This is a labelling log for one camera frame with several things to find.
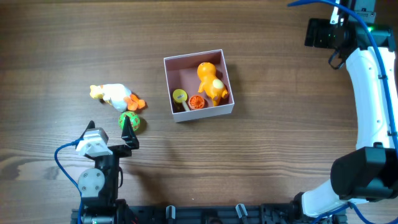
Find orange plastic dinosaur toy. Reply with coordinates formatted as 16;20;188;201
197;62;229;106

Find yellow wooden rattle drum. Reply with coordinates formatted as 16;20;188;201
172;89;190;111

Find white yellow plush duck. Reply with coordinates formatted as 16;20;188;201
90;83;146;113

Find pink open cardboard box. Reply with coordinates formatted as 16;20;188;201
164;49;234;123

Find blue left cable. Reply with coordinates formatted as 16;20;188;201
54;138;85;224

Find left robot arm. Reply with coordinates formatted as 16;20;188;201
76;116;139;223

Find orange round slotted toy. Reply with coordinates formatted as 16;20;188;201
188;95;206;110

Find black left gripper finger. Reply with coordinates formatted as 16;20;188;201
81;120;95;137
121;116;139;149

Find green numbered ball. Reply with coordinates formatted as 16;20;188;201
118;111;141;131

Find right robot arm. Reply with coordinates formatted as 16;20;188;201
296;18;397;218

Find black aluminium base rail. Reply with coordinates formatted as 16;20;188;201
70;203;348;224

